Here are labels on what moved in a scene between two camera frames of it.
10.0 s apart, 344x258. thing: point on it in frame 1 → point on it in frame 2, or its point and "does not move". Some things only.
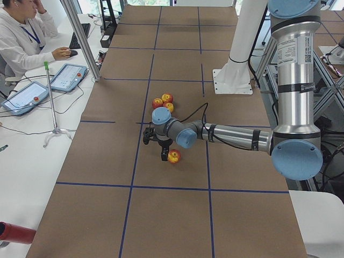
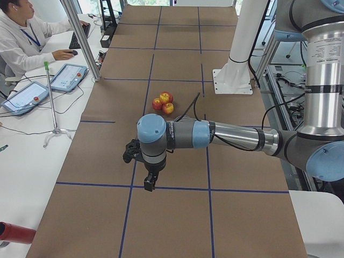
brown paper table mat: x=112 y=196 does not move
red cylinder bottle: x=16 y=234 does not move
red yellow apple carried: x=174 y=156 → x=166 y=97
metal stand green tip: x=56 y=128 does not move
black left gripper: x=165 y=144 → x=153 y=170
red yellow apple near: x=169 y=105 does not move
